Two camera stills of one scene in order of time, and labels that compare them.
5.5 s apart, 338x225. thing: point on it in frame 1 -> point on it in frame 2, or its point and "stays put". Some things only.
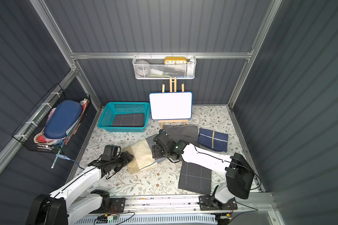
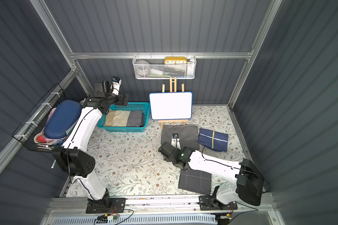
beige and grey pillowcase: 142,151 -> 124,118
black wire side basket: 31,134 stays put
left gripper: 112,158 -> 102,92
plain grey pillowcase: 189,133 stays put
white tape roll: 142,67 stays put
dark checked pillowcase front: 195,178 stays put
